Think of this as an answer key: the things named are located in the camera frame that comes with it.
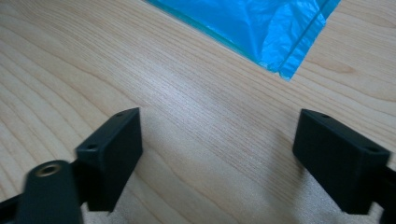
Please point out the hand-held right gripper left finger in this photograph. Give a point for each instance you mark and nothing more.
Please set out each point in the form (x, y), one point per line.
(110, 161)

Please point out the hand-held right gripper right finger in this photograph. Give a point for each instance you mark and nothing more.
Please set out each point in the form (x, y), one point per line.
(339, 165)

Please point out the blue plastic bag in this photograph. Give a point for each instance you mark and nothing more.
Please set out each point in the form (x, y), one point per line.
(249, 28)

